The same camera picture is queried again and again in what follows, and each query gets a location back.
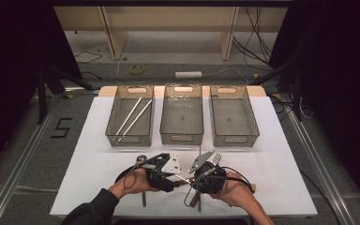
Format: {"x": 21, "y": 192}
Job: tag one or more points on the smoky clear plastic bin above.
{"x": 231, "y": 118}
{"x": 129, "y": 137}
{"x": 181, "y": 118}

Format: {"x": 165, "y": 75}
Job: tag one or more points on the yellow tape roll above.
{"x": 131, "y": 69}

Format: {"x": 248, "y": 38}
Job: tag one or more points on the person's left hand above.
{"x": 134, "y": 184}

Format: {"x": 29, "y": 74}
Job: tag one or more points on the white chopstick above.
{"x": 129, "y": 115}
{"x": 136, "y": 119}

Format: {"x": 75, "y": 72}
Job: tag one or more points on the black metal stand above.
{"x": 40, "y": 93}
{"x": 298, "y": 93}

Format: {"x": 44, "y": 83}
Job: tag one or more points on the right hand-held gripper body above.
{"x": 211, "y": 179}

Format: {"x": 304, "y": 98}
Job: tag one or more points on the wooden spoon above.
{"x": 253, "y": 187}

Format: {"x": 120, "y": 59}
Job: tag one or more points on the aluminium rail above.
{"x": 317, "y": 165}
{"x": 18, "y": 168}

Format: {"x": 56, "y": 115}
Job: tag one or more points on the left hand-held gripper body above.
{"x": 162, "y": 181}

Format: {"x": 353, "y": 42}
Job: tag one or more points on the beige wooden shelf unit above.
{"x": 168, "y": 18}

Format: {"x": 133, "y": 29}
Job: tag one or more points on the metal fork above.
{"x": 217, "y": 158}

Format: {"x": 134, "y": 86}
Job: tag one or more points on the white power strip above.
{"x": 188, "y": 74}

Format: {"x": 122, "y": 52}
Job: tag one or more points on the person's right hand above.
{"x": 237, "y": 192}

